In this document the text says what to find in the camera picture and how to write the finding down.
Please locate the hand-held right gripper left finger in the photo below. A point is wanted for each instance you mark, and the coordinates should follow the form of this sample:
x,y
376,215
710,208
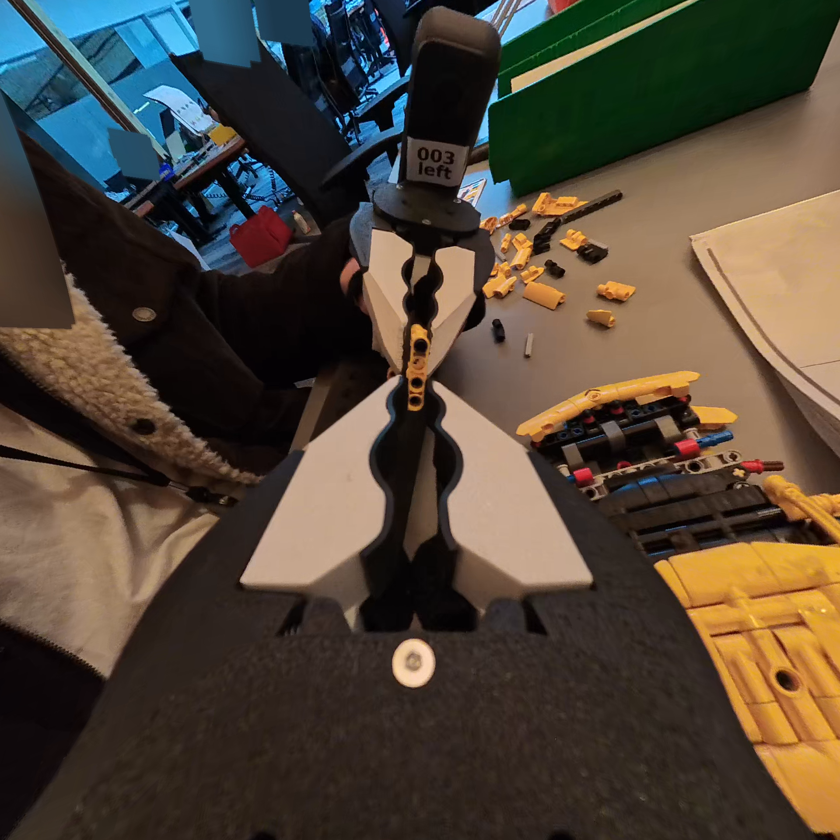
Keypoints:
x,y
321,518

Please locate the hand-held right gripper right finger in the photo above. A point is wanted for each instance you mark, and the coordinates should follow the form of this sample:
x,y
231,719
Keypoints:
x,y
518,518

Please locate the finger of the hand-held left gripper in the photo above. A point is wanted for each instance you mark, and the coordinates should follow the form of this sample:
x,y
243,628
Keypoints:
x,y
384,295
456,289

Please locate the yellow connector brick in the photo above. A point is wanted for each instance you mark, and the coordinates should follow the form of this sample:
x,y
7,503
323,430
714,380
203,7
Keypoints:
x,y
417,367

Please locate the yellow toy brick car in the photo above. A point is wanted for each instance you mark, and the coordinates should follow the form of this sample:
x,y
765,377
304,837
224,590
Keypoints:
x,y
754,623

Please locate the person's left forearm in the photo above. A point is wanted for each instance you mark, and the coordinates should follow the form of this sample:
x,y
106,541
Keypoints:
x,y
282,308

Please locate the grey desk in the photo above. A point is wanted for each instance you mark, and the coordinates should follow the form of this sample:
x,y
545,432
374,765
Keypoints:
x,y
656,295

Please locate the person's left hand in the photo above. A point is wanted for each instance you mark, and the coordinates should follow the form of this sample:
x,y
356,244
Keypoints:
x,y
351,275

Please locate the loose yellow brick panels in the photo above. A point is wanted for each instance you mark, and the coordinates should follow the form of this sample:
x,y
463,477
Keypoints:
x,y
544,295

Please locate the colourful printed leaflet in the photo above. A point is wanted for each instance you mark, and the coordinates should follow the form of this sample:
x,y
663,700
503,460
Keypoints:
x,y
474,190

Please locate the dark perforated panel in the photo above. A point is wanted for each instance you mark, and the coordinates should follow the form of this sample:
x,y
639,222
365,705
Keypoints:
x,y
341,400

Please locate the red bag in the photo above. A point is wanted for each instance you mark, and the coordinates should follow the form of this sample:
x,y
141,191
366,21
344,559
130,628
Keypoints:
x,y
259,236

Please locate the loose black bricks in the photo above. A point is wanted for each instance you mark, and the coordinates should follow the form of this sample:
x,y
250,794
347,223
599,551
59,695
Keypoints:
x,y
594,253

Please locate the long black brick beam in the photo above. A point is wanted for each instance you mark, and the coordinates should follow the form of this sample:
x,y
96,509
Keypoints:
x,y
590,205

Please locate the black office chair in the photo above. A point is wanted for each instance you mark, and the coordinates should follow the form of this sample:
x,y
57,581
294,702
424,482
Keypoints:
x,y
275,124

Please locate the green plastic storage bin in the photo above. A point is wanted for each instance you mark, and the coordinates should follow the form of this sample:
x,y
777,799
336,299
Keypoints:
x,y
656,98

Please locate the white shirt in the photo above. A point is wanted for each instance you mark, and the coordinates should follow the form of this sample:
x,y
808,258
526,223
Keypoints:
x,y
65,558

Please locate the white instruction booklet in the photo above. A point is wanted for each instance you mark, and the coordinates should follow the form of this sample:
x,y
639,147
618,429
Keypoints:
x,y
787,282

